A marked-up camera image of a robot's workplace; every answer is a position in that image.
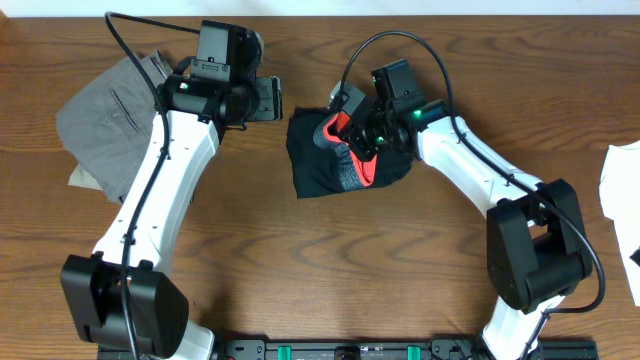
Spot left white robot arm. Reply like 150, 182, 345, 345
60, 75, 283, 359

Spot beige folded cloth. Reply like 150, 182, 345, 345
68, 164, 102, 191

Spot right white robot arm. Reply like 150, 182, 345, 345
330, 82, 602, 359

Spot white cloth at right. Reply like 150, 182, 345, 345
599, 141, 639, 306

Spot folded grey trousers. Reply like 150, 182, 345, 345
56, 58, 156, 203

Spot black leggings with orange waistband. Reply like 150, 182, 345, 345
286, 108, 413, 199

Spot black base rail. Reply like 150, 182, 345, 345
97, 335, 600, 360

